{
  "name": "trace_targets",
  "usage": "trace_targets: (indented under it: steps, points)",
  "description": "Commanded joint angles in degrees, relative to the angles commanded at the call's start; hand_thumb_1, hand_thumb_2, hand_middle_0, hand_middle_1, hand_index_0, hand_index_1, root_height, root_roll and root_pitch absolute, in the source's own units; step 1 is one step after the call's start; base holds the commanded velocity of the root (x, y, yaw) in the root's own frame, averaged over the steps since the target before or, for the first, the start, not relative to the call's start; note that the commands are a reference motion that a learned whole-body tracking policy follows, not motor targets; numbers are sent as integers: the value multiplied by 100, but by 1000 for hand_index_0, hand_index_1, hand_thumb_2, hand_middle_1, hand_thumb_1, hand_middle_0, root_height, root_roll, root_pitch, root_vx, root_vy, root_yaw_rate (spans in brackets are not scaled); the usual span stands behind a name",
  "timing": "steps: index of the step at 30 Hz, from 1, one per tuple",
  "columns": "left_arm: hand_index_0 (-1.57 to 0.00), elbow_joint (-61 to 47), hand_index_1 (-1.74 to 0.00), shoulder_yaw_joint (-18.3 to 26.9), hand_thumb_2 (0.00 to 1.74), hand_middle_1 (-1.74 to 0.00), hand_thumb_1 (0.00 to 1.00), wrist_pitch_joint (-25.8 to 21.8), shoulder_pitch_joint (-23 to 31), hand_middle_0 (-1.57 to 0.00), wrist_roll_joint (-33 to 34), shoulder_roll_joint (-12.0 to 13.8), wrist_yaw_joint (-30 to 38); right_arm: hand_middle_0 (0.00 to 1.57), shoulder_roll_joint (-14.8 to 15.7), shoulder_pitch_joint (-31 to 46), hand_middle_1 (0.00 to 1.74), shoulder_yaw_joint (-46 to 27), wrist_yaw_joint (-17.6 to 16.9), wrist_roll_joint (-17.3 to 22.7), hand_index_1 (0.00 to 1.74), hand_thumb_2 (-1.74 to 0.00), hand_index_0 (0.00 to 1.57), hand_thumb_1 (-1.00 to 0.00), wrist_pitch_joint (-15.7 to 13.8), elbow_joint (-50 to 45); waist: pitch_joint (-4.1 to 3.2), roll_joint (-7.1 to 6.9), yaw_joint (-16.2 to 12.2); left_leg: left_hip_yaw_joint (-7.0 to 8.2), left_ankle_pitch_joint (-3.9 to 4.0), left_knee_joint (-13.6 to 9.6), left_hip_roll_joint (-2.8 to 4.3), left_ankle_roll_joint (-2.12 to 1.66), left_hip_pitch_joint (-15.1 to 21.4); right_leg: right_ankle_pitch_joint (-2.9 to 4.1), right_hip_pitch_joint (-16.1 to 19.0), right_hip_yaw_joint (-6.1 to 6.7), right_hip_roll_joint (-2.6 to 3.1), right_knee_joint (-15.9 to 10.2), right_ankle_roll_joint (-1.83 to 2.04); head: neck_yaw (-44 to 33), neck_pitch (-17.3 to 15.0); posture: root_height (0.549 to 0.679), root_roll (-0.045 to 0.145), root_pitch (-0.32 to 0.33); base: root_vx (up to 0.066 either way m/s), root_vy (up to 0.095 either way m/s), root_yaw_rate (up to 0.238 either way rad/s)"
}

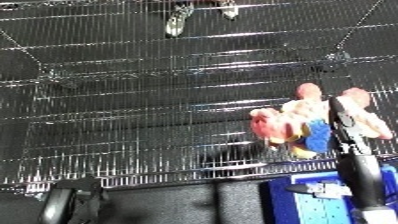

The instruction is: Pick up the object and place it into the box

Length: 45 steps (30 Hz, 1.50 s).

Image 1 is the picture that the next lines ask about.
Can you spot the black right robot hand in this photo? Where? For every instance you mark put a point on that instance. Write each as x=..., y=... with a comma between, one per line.
x=349, y=130

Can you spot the pink soft toy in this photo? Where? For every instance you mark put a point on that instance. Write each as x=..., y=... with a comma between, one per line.
x=290, y=123

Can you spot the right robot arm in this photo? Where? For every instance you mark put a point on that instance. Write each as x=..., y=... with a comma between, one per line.
x=364, y=183

